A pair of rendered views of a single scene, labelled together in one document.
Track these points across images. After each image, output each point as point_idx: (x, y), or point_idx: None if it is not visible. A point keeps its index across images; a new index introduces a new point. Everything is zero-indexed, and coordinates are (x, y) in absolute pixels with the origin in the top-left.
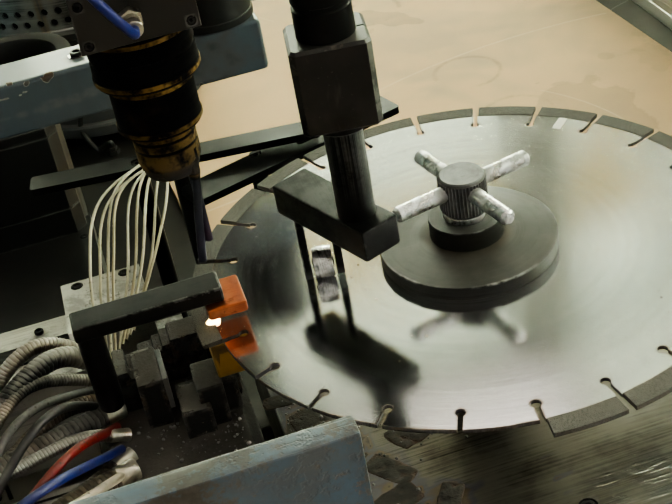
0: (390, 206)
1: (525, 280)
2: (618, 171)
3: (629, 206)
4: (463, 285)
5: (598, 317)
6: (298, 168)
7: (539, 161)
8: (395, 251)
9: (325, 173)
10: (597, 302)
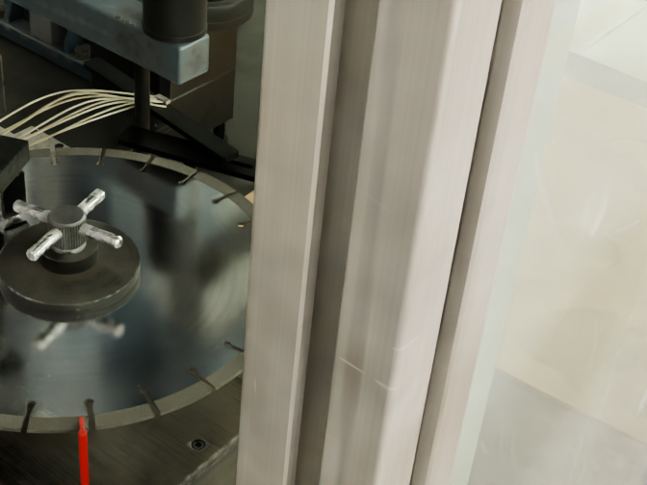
0: (106, 216)
1: (31, 305)
2: (206, 316)
3: (158, 334)
4: (3, 275)
5: (3, 353)
6: (137, 160)
7: (201, 271)
8: (33, 232)
9: (136, 174)
10: (22, 348)
